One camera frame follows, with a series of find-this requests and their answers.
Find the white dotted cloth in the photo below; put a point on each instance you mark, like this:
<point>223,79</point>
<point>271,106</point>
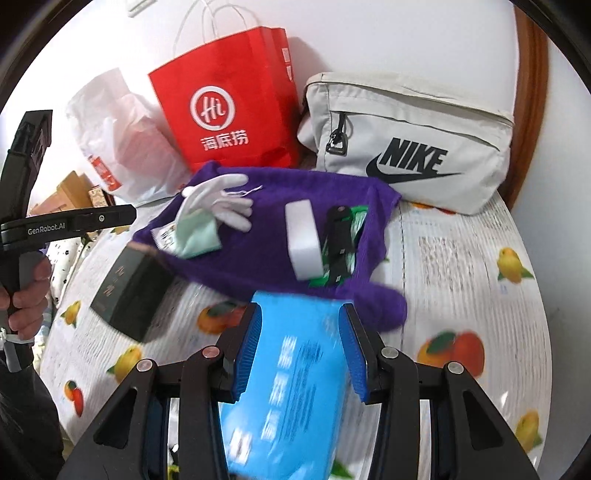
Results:
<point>64,263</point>

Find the light green cloth packet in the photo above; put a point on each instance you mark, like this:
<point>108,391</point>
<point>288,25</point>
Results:
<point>196,235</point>

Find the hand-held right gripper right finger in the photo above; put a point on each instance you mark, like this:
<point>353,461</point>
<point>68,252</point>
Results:
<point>354,353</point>

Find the black box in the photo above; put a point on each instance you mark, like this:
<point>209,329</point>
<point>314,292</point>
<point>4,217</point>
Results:
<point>129,290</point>

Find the fruit print table cloth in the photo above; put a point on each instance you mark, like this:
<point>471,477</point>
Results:
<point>461,277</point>

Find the white glove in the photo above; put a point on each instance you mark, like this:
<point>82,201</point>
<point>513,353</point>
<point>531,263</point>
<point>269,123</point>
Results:
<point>226,203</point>

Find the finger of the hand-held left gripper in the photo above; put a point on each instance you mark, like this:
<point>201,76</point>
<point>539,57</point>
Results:
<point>104,219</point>

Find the purple towel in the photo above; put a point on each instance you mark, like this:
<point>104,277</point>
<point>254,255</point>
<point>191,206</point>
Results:
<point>263,221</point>

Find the brown wooden frame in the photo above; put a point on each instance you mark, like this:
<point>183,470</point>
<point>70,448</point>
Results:
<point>531,92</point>

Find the white sponge block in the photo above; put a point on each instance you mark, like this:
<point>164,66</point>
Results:
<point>302,240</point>

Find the grey waist bag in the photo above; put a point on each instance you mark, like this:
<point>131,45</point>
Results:
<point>406,120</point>

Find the blue tissue packet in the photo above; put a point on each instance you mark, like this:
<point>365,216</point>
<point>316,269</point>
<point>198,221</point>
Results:
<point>295,392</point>

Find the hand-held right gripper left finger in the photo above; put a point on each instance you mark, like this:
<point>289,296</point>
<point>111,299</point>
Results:
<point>247,353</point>

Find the person's left hand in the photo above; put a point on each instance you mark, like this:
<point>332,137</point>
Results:
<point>32,300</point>

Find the brown cardboard box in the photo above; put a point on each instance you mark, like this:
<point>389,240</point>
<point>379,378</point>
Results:
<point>69,189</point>

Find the red paper bag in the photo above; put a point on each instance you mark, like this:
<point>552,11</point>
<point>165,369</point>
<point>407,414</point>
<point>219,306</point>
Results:
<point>221,83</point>

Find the white plastic bag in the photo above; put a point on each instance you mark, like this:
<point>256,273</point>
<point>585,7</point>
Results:
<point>124,138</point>

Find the person's dark clothing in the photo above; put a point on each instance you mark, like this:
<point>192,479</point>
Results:
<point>27,424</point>

